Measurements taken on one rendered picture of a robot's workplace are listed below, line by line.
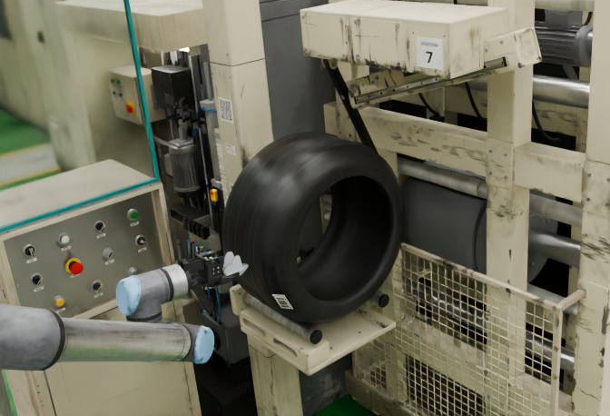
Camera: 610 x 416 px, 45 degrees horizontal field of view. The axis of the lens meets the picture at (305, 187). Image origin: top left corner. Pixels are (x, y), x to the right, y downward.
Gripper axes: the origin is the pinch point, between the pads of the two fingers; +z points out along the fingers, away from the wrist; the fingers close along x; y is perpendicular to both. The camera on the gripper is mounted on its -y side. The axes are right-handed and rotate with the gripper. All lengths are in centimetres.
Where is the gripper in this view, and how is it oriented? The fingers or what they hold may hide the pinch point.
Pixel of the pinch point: (243, 268)
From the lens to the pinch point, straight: 207.3
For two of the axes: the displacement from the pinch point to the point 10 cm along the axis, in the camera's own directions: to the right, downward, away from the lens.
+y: 0.1, -9.5, -3.0
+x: -6.3, -2.4, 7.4
